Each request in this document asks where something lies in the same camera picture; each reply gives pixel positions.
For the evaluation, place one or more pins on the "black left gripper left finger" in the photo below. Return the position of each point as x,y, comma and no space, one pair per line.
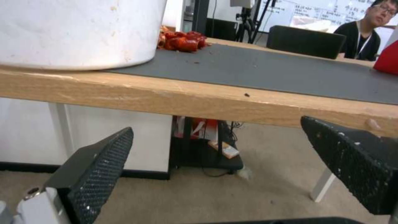
93,177

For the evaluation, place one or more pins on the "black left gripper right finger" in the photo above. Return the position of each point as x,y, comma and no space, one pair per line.
351,151

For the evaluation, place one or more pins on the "red takeout bag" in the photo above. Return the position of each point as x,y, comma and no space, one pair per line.
387,59

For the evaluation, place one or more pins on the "red and white bag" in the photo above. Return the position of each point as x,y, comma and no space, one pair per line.
192,128

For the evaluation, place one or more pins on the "white takeout container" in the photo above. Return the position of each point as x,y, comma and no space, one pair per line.
79,32

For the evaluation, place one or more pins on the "white cabinet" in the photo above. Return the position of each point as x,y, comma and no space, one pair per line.
93,140

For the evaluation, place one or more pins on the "white table leg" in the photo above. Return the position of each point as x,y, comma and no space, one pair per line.
323,184

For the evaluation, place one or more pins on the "black rolling cart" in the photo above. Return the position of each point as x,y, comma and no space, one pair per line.
202,149

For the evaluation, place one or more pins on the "dark grey table mat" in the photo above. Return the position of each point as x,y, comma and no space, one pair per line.
267,70

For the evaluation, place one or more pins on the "person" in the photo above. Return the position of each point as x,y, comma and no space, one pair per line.
363,35

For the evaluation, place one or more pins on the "orange and white box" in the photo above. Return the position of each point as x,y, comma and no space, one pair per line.
224,148

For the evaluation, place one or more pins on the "wooden table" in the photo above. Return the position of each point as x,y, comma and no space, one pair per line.
192,95

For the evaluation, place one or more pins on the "white whiteboard with writing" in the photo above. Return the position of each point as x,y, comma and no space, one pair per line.
323,11

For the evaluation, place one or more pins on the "red crayfish food pile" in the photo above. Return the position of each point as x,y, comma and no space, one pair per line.
183,41

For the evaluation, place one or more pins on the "black camera tripod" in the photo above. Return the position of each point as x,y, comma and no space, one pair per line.
252,21

